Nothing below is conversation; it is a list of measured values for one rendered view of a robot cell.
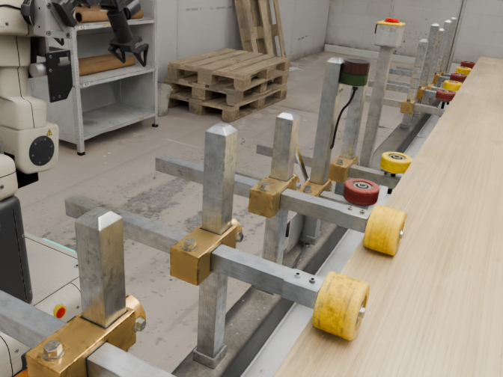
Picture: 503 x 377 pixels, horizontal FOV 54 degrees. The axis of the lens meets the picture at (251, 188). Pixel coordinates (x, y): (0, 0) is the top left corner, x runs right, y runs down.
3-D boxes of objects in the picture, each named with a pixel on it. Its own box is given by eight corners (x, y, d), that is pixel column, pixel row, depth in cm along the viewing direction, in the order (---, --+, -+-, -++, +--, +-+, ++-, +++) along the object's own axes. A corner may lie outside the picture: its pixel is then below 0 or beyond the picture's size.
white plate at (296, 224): (284, 253, 122) (289, 218, 118) (320, 213, 144) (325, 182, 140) (287, 253, 122) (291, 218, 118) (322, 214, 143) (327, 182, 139)
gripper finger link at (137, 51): (139, 59, 180) (131, 36, 173) (155, 61, 177) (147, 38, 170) (128, 69, 176) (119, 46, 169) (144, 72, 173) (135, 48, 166)
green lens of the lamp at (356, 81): (336, 82, 109) (337, 72, 108) (344, 78, 113) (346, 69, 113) (362, 87, 106) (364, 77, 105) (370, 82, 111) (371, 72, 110)
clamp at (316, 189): (293, 209, 118) (295, 190, 116) (312, 190, 129) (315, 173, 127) (314, 215, 116) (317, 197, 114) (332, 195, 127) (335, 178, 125)
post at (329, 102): (301, 241, 129) (326, 57, 109) (305, 236, 132) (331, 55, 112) (313, 246, 128) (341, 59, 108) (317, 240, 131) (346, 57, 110)
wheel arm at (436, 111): (349, 100, 234) (351, 91, 232) (352, 99, 237) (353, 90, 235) (444, 118, 217) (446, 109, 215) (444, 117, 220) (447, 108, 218)
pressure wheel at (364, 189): (333, 228, 116) (340, 184, 111) (343, 215, 122) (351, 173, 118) (366, 238, 113) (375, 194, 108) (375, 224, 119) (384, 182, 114)
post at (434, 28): (409, 120, 253) (431, 23, 233) (411, 119, 256) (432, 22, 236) (417, 121, 251) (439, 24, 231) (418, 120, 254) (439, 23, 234)
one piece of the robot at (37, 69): (43, 105, 157) (35, 36, 148) (-15, 90, 168) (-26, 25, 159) (80, 96, 170) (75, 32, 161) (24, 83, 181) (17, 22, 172)
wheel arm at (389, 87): (364, 87, 254) (366, 79, 252) (366, 86, 257) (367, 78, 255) (452, 103, 237) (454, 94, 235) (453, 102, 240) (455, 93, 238)
